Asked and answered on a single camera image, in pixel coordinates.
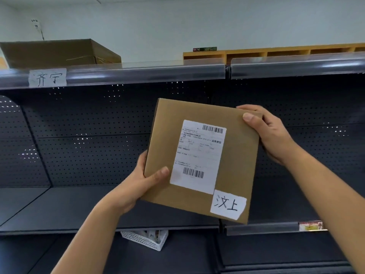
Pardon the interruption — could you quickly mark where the white plastic basket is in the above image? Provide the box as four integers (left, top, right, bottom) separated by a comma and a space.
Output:
120, 229, 169, 252

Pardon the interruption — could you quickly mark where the person's left forearm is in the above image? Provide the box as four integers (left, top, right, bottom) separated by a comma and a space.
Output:
51, 196, 124, 274

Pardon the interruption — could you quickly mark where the brown cardboard box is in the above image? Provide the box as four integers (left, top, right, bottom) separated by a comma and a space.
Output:
140, 98, 263, 225
0, 38, 122, 70

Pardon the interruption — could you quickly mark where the person's right forearm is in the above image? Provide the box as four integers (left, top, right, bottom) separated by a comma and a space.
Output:
280, 147, 365, 274

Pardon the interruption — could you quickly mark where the person's right hand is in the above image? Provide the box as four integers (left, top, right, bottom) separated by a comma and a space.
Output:
236, 104, 299, 166

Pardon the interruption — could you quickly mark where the person's left hand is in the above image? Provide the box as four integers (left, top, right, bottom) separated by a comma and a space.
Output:
106, 150, 170, 215

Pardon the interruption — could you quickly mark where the colourful price tag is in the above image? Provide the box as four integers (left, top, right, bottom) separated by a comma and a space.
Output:
298, 220, 324, 233

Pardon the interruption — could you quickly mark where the dark grey metal shelf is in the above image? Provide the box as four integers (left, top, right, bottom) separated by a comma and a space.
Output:
0, 52, 365, 274

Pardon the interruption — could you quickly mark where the clear plastic price rail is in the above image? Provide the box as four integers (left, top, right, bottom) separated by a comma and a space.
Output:
230, 52, 365, 81
0, 58, 227, 91
225, 221, 329, 236

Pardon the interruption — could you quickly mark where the long wooden cubby cabinet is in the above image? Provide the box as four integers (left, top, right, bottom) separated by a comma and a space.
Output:
182, 43, 365, 66

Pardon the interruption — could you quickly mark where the white handwritten paper tag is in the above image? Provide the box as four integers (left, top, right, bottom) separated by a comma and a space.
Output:
28, 68, 68, 89

